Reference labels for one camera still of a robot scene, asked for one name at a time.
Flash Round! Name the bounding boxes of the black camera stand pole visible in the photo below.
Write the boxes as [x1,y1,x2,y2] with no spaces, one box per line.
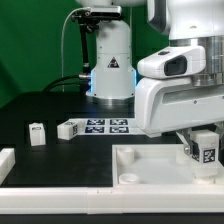
[79,24,91,74]

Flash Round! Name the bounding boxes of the white sheet with tags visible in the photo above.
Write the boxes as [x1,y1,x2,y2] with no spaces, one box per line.
[66,118,143,135]

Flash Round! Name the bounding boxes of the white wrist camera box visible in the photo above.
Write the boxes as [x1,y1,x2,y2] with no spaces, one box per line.
[137,46,206,79]

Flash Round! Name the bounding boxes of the white square table top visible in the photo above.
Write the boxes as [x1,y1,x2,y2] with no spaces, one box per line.
[112,144,224,185]

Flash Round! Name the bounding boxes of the black camera on stand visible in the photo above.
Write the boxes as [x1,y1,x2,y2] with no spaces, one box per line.
[71,6,122,23]

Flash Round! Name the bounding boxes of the white fence rail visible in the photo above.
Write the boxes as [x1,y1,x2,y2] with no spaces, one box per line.
[0,148,15,185]
[0,185,224,214]

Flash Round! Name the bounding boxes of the white left fence rail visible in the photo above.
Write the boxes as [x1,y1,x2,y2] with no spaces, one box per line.
[0,148,15,185]

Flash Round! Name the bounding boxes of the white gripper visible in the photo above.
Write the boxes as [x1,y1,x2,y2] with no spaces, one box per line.
[135,78,224,155]

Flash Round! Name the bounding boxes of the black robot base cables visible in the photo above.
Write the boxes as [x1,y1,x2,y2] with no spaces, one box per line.
[41,74,92,94]

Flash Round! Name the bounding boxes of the white front fence rail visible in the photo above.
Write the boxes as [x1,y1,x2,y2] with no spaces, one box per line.
[0,185,224,214]

